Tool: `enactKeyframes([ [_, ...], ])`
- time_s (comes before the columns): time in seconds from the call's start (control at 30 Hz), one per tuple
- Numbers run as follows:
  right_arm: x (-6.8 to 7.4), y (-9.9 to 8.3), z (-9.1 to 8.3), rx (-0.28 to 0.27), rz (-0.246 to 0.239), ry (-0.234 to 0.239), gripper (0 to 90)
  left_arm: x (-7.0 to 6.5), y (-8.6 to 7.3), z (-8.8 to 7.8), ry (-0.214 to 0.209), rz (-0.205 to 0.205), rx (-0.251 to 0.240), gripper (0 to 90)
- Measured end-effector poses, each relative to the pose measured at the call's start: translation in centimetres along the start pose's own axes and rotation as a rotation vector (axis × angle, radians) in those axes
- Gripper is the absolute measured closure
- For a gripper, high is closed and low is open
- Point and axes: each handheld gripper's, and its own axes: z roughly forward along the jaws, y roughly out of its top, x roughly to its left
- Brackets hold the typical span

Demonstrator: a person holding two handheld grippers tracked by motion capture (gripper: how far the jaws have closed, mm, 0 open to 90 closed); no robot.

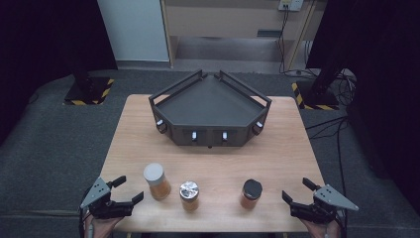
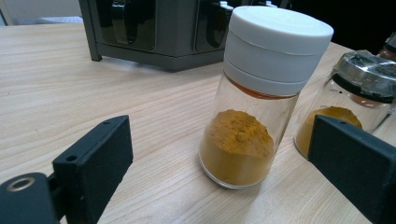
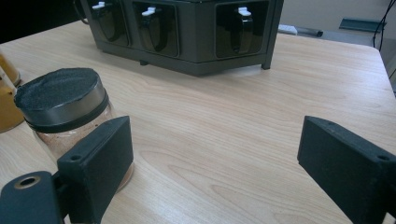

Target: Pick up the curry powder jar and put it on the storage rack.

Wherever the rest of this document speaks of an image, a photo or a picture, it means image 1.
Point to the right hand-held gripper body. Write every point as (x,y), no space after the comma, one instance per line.
(317,211)

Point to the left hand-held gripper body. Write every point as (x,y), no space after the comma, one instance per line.
(110,208)

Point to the white lid spice jar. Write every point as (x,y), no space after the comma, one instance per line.
(157,181)

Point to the silver lid spice jar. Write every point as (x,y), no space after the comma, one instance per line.
(189,195)

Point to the black corner shelf rack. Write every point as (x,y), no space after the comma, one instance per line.
(208,102)

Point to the person's right hand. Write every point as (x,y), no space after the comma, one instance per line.
(322,229)

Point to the person's left hand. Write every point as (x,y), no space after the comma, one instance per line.
(102,227)

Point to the black lid spice jar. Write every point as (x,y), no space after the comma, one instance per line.
(251,194)

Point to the black stand with striped base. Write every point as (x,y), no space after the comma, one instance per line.
(87,91)
(317,94)

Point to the white panel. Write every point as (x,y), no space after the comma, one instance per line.
(135,29)

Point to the light wooden cabinet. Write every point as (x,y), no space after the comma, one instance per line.
(228,20)

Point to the white wall outlet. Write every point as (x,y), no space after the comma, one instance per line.
(290,4)

